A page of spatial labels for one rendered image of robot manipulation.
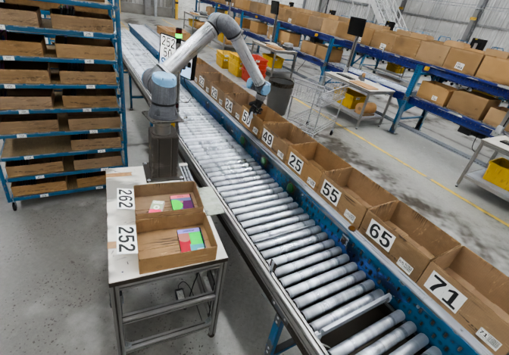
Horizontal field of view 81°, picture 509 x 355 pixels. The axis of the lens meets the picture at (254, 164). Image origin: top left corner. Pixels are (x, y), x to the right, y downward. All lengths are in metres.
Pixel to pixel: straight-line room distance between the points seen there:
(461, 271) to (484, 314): 0.36
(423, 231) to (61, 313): 2.32
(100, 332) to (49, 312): 0.38
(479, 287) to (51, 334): 2.43
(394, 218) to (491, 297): 0.59
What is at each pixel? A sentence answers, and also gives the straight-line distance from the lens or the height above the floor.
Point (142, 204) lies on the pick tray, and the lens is 1.97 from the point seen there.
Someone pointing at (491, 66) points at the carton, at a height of 1.59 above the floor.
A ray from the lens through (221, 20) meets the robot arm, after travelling 2.19.
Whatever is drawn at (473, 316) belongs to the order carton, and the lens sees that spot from 1.69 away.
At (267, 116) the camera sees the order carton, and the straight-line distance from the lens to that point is 2.98.
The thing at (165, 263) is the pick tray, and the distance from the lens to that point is 1.58.
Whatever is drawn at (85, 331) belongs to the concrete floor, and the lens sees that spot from 2.39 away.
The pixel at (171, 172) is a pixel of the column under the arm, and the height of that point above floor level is 0.79.
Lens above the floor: 1.99
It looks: 30 degrees down
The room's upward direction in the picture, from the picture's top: 11 degrees clockwise
